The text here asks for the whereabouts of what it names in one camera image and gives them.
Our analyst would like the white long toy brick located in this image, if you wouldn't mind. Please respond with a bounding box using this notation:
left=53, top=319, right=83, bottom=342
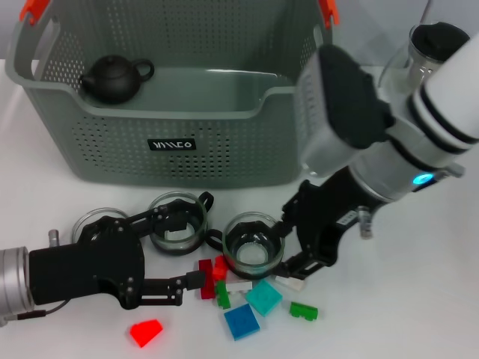
left=226, top=280, right=254, bottom=295

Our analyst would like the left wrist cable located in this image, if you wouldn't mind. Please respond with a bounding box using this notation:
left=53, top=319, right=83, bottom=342
left=5, top=298, right=69, bottom=322

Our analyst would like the bright red small brick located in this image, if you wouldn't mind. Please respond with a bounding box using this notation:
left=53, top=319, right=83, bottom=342
left=212, top=255, right=230, bottom=281

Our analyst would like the grey perforated storage basket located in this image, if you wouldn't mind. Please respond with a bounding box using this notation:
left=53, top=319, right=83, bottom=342
left=5, top=0, right=341, bottom=187

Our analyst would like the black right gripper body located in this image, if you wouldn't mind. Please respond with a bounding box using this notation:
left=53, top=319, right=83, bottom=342
left=282, top=166, right=383, bottom=269

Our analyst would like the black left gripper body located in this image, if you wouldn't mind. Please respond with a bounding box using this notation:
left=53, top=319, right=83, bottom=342
left=28, top=215, right=147, bottom=310

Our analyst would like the black clay teapot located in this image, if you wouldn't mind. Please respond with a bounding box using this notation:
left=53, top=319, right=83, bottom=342
left=79, top=55, right=156, bottom=105

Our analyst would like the orange red slope brick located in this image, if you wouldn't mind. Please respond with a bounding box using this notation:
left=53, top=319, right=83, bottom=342
left=129, top=318, right=165, bottom=349

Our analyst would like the dark red long brick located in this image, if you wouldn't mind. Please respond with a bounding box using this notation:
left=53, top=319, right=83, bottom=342
left=198, top=260, right=217, bottom=300

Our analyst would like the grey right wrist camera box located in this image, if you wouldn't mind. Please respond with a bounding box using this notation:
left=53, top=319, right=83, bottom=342
left=299, top=43, right=397, bottom=177

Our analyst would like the blue square toy plate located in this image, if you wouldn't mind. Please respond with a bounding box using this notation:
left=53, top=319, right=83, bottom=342
left=223, top=302, right=261, bottom=341

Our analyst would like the teal square toy plate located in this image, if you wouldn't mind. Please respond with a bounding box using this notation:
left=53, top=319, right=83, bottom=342
left=245, top=278, right=284, bottom=318

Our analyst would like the glass pitcher black handle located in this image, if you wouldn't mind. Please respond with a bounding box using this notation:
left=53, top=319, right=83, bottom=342
left=377, top=22, right=472, bottom=102

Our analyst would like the white flat toy plate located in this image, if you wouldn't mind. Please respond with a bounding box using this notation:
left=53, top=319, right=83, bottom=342
left=275, top=274, right=306, bottom=292

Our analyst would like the glass teacup black sleeve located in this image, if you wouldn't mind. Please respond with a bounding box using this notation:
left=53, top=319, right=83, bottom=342
left=204, top=212, right=286, bottom=280
left=148, top=190, right=215, bottom=257
left=72, top=206, right=126, bottom=240

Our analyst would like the orange basket handle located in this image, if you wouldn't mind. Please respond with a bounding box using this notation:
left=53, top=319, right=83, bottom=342
left=19, top=0, right=49, bottom=25
left=317, top=0, right=341, bottom=29

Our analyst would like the green toy brick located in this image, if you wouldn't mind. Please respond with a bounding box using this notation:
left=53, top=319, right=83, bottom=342
left=213, top=280, right=232, bottom=310
left=289, top=301, right=319, bottom=322

